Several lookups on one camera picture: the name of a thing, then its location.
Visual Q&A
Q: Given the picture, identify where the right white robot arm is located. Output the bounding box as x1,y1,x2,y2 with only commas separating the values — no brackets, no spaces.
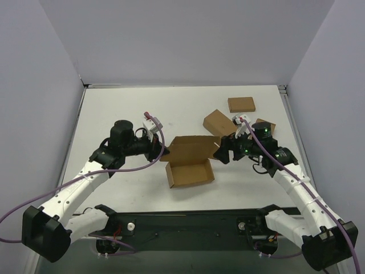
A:
213,117,361,273

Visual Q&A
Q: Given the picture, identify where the brown paper box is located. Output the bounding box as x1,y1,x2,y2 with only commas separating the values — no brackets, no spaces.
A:
160,135,220,188

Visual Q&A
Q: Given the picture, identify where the folded box right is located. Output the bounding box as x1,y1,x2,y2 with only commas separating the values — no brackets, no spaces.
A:
255,118,277,138

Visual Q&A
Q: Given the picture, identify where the purple cable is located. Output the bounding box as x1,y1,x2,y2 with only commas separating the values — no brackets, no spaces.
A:
242,118,360,274
0,112,165,256

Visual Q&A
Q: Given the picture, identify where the folded box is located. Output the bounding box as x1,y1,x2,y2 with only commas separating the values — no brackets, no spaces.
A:
228,97,256,113
255,118,277,138
203,109,237,137

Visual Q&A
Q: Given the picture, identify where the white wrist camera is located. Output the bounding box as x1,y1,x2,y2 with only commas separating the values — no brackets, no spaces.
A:
143,112,163,134
232,113,251,139

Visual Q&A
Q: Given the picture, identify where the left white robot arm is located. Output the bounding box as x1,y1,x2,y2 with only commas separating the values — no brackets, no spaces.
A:
21,112,169,263

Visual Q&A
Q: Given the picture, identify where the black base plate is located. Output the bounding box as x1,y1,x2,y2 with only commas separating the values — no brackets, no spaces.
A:
82,209,291,252

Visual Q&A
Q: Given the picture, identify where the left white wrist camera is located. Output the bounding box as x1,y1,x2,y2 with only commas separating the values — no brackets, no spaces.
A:
143,112,163,134

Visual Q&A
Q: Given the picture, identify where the folded box far back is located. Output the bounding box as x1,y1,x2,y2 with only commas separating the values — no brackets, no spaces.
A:
228,97,256,113

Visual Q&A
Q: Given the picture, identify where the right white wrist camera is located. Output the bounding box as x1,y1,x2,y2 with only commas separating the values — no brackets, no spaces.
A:
232,113,251,139

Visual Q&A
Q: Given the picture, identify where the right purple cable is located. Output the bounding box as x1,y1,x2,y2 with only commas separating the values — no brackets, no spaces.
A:
242,118,360,274

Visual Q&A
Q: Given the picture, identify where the folded box middle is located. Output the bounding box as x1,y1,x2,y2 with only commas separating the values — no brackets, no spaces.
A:
203,109,237,137

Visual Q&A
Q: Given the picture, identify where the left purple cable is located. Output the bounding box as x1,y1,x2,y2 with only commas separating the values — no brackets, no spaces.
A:
0,112,165,256

